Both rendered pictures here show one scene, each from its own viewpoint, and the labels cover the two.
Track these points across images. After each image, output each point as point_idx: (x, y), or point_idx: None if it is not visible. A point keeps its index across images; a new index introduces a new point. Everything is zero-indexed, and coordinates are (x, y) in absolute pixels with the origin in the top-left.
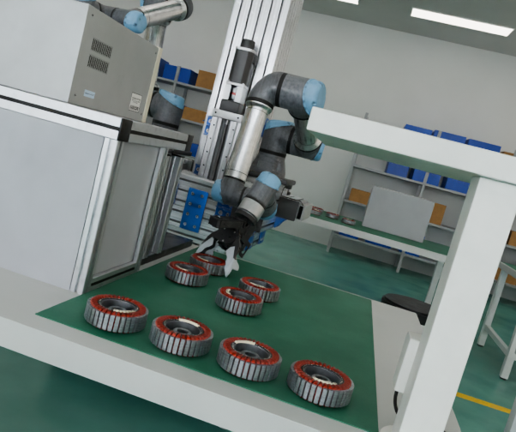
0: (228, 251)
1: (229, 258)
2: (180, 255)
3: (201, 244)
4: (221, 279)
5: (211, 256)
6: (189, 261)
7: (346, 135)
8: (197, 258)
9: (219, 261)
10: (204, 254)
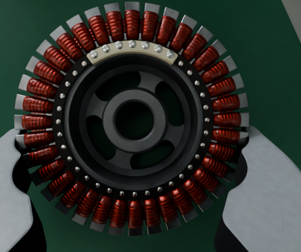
0: (2, 223)
1: None
2: None
3: None
4: (12, 90)
5: (186, 192)
6: (263, 132)
7: None
8: (136, 10)
9: (96, 176)
10: (221, 162)
